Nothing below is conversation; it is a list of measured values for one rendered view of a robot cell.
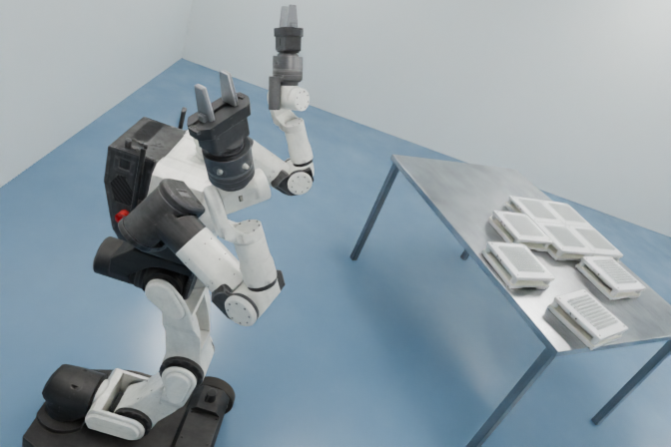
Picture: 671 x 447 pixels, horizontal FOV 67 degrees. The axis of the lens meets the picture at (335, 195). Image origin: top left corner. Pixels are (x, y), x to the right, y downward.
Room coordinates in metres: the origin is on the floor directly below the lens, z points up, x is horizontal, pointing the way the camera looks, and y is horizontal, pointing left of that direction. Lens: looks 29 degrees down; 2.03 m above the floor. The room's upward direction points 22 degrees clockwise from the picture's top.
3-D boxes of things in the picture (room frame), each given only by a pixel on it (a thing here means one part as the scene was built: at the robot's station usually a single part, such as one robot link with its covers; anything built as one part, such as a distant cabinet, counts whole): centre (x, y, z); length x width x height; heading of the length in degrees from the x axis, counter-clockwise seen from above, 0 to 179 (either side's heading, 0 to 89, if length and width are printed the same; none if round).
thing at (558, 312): (1.91, -1.24, 0.84); 0.24 x 0.24 x 0.02; 43
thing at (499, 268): (2.11, -0.93, 0.84); 0.24 x 0.24 x 0.02; 31
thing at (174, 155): (1.11, 0.40, 1.23); 0.34 x 0.30 x 0.36; 6
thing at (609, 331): (1.91, -1.24, 0.89); 0.25 x 0.24 x 0.02; 133
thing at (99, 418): (1.11, 0.41, 0.28); 0.21 x 0.20 x 0.13; 96
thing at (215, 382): (1.40, 0.17, 0.10); 0.20 x 0.05 x 0.20; 96
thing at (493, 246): (2.11, -0.93, 0.89); 0.25 x 0.24 x 0.02; 121
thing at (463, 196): (2.57, -1.10, 0.81); 1.50 x 1.10 x 0.04; 34
